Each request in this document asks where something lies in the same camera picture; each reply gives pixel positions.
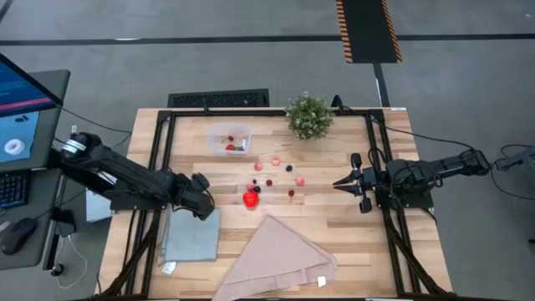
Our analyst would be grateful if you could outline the black keyboard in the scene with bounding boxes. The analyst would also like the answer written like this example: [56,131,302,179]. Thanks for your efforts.
[0,170,28,210]
[167,88,271,109]

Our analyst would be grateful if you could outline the black computer mouse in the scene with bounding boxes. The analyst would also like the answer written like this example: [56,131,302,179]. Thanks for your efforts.
[0,217,38,256]

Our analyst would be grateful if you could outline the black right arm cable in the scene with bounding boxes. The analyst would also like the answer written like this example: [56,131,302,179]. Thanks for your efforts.
[369,117,480,152]

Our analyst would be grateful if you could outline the white paper sheet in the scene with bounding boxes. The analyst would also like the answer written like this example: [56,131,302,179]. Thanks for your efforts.
[85,187,114,223]

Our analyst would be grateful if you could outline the black computer desk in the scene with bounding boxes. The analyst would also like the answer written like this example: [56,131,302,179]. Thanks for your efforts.
[0,69,72,271]

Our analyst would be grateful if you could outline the clear plastic tupperware container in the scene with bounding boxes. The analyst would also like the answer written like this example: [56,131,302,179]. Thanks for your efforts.
[206,122,253,156]

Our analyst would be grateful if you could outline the grey folded cloth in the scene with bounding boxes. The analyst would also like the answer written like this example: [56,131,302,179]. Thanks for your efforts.
[160,207,222,276]

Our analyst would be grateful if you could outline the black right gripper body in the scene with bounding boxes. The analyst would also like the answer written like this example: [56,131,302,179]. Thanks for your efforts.
[350,153,390,214]

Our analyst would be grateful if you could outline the black mat orange striped edges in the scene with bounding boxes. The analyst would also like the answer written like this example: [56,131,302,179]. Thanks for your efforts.
[335,0,404,64]

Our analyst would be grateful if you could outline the white thin cable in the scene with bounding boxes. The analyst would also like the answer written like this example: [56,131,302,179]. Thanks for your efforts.
[55,233,89,290]

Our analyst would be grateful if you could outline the green plant in black pot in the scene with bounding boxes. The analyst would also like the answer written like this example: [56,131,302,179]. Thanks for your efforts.
[284,92,335,141]

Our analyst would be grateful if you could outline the computer monitor blue screen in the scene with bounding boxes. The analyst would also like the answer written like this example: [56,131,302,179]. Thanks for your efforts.
[0,53,64,165]

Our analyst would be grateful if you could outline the black aluminium table frame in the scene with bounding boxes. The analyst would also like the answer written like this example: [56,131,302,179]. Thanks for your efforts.
[98,107,455,300]

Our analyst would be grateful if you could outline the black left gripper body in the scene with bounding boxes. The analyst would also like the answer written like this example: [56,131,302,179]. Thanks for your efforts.
[175,172,217,222]

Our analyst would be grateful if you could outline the big red toy apple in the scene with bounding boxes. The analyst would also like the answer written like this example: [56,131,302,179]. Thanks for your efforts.
[242,191,260,210]

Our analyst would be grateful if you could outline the pink beige cloth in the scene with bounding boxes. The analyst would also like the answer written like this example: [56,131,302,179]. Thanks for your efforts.
[211,215,339,301]

